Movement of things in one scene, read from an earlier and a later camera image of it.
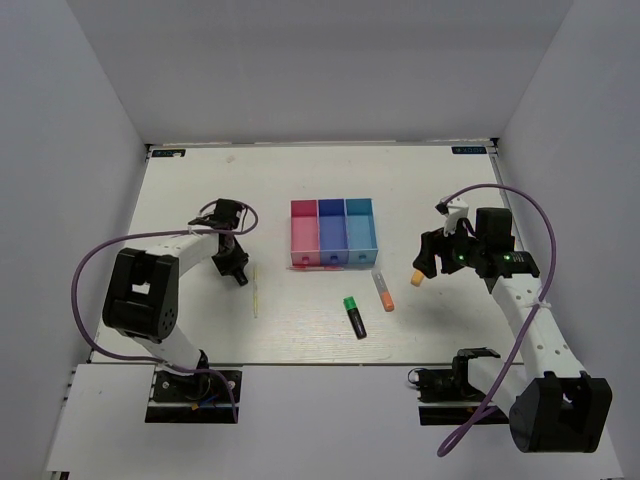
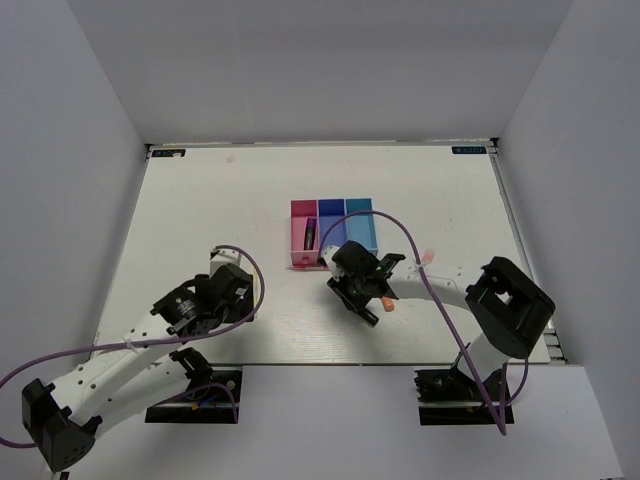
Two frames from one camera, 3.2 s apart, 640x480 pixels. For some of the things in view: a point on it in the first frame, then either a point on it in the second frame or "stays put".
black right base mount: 446,399 stays put
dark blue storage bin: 333,232 stays put
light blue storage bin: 361,231 stays put
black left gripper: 225,266 → 243,305
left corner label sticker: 168,153 stays put
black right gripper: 436,242 → 358,303
